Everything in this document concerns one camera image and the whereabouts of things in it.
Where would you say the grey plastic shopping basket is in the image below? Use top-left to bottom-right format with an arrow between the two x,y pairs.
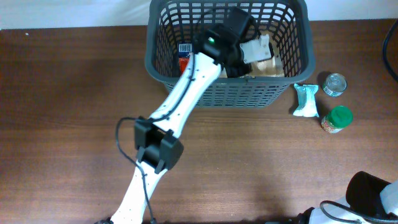
145,0 -> 315,108

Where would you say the blue cardboard food box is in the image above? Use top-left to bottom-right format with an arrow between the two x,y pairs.
177,43 -> 193,58

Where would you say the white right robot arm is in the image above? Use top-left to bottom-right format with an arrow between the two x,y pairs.
289,171 -> 397,224

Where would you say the orange spaghetti packet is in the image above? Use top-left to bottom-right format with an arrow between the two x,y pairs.
178,57 -> 190,74

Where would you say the green lid glass jar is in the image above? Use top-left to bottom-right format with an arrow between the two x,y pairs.
321,106 -> 353,134

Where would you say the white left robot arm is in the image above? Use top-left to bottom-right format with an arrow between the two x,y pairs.
102,7 -> 269,223

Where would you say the beige paper pouch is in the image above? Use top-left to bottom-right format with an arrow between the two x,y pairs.
217,29 -> 285,78

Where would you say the silver tin can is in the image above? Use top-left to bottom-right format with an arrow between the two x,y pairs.
322,73 -> 347,97

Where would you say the teal white snack packet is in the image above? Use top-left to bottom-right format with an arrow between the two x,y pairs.
293,83 -> 319,118

